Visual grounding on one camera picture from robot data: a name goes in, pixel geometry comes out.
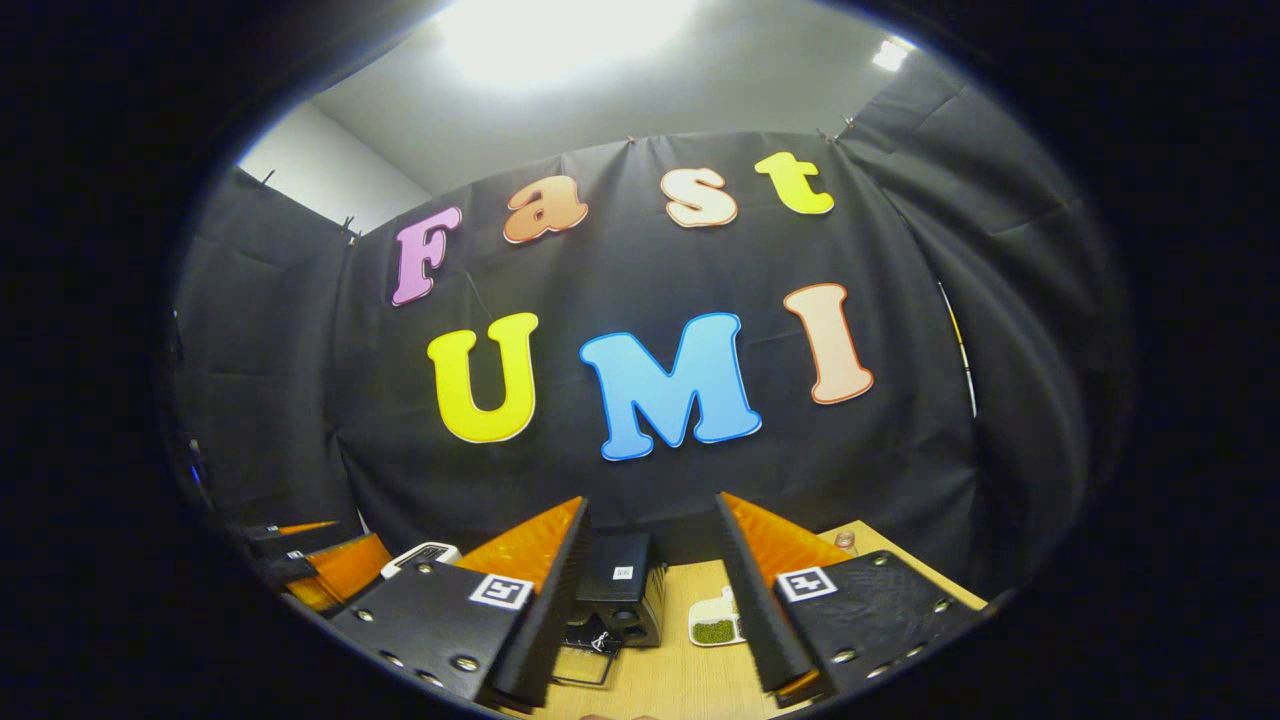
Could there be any black electric oven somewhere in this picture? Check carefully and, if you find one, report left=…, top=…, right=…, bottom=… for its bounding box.
left=550, top=530, right=669, bottom=691

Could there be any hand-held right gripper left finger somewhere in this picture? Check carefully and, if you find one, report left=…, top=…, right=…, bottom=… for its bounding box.
left=328, top=495, right=593, bottom=713

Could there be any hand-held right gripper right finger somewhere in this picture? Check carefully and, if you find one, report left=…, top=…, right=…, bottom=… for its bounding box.
left=712, top=490, right=989, bottom=709

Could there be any white divided tray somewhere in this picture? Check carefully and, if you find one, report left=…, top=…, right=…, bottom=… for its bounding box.
left=688, top=588, right=746, bottom=648

